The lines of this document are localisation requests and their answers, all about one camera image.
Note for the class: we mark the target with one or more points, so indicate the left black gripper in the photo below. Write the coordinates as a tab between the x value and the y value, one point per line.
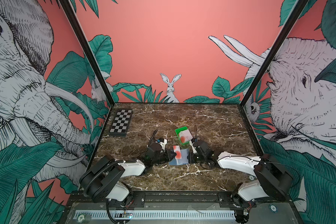
168	157

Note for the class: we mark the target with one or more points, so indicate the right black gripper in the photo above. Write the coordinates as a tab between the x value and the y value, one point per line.
191	159

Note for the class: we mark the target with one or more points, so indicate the blue card holder wallet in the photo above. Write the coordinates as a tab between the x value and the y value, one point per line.
184	160

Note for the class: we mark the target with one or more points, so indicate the white red credit card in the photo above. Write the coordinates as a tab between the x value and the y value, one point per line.
177	151

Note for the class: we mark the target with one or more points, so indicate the green card tray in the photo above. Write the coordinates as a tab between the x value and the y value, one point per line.
177	131

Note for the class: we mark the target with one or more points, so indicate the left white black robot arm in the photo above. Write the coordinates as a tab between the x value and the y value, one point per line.
101	181

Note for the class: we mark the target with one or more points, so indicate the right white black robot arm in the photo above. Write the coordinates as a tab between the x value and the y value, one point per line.
273	180

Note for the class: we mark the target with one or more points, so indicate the stack of cards in tray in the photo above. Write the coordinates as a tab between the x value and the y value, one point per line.
185	136

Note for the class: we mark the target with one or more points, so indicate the black white checkerboard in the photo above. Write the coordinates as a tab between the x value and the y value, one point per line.
121	122

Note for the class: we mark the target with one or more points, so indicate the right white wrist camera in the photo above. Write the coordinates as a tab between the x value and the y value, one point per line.
191	142

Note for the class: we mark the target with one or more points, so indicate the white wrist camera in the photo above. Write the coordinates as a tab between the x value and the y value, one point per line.
163	142
191	142

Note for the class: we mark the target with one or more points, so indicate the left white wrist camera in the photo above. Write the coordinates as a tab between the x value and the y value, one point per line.
163	142

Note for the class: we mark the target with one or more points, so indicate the black front mounting rail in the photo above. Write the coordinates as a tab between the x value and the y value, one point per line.
226	199

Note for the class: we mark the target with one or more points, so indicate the white slotted cable duct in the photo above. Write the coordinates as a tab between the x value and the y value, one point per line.
82	215

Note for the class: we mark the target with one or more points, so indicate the left black frame post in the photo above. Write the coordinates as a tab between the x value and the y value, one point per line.
72	18

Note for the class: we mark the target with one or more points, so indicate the black frame post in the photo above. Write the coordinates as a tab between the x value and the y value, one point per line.
288	25
72	18

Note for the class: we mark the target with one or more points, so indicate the right black frame post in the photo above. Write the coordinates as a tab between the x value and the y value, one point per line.
288	25

